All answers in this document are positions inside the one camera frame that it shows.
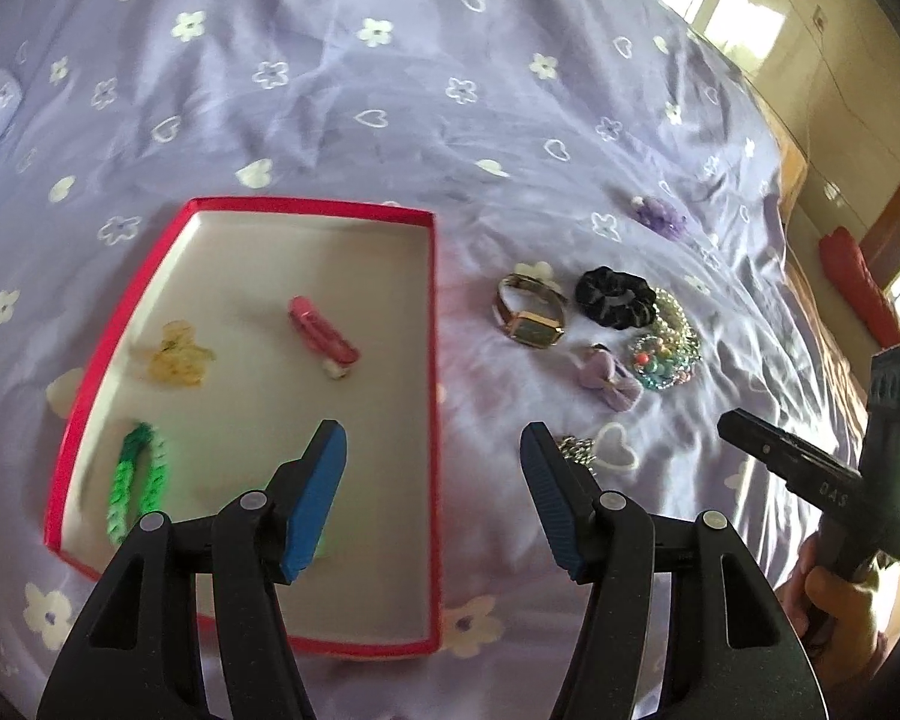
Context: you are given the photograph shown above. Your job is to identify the white pearl bracelet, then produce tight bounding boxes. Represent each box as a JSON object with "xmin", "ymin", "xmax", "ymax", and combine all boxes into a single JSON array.
[{"xmin": 641, "ymin": 289, "xmax": 700, "ymax": 350}]

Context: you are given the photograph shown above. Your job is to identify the gold wristwatch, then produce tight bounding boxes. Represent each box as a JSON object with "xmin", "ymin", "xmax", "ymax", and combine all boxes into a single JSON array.
[{"xmin": 493, "ymin": 274, "xmax": 569, "ymax": 348}]

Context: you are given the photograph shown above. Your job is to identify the red shallow cardboard box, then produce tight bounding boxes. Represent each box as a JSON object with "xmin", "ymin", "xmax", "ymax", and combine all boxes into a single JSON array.
[{"xmin": 43, "ymin": 196, "xmax": 443, "ymax": 659}]

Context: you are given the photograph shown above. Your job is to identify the colourful bead bracelet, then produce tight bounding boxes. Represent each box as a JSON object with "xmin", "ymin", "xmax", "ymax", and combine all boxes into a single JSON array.
[{"xmin": 628, "ymin": 334, "xmax": 702, "ymax": 393}]

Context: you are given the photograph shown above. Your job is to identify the wooden bed frame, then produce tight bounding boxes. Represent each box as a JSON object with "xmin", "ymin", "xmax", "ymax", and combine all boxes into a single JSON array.
[{"xmin": 774, "ymin": 124, "xmax": 809, "ymax": 230}]

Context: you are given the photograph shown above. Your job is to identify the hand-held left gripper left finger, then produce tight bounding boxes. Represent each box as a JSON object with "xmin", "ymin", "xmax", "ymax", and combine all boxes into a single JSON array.
[{"xmin": 36, "ymin": 418, "xmax": 347, "ymax": 720}]

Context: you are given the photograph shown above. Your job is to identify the purple flower hair clip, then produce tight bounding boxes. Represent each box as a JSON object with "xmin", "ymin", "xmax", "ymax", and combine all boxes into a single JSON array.
[{"xmin": 630, "ymin": 195, "xmax": 689, "ymax": 241}]

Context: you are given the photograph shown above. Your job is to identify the black scrunchie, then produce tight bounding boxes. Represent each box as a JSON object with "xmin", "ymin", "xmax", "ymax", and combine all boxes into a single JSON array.
[{"xmin": 575, "ymin": 268, "xmax": 657, "ymax": 329}]

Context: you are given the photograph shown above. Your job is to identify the purple bow hair clip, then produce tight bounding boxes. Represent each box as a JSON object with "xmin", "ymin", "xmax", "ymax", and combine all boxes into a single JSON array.
[{"xmin": 581, "ymin": 345, "xmax": 642, "ymax": 412}]

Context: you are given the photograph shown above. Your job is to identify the person's right hand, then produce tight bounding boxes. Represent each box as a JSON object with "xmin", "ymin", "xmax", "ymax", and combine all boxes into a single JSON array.
[{"xmin": 776, "ymin": 532, "xmax": 890, "ymax": 683}]

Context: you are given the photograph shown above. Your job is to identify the pink hair clip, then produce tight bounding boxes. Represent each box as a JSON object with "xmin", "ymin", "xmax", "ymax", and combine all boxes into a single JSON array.
[{"xmin": 288, "ymin": 295, "xmax": 361, "ymax": 380}]

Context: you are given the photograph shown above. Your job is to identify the silver chain bracelet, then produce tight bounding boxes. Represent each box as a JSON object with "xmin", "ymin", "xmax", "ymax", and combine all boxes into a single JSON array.
[{"xmin": 555, "ymin": 433, "xmax": 597, "ymax": 475}]

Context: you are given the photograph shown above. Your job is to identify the yellow translucent claw clip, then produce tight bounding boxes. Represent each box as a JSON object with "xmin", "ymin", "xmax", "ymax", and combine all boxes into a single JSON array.
[{"xmin": 144, "ymin": 321, "xmax": 217, "ymax": 389}]

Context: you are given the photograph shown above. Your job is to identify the red object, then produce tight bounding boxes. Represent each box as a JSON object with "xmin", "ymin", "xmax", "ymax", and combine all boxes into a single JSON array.
[{"xmin": 819, "ymin": 227, "xmax": 900, "ymax": 350}]

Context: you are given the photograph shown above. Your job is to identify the green woven bracelet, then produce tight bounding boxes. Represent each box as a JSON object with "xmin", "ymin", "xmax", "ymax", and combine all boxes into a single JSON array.
[{"xmin": 105, "ymin": 422, "xmax": 172, "ymax": 547}]

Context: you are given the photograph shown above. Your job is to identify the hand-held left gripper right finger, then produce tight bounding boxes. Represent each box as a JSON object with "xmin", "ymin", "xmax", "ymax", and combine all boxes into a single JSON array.
[{"xmin": 520, "ymin": 422, "xmax": 830, "ymax": 720}]

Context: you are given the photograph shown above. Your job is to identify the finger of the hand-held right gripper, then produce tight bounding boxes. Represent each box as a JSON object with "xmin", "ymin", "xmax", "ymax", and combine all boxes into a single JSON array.
[{"xmin": 718, "ymin": 409, "xmax": 805, "ymax": 492}]

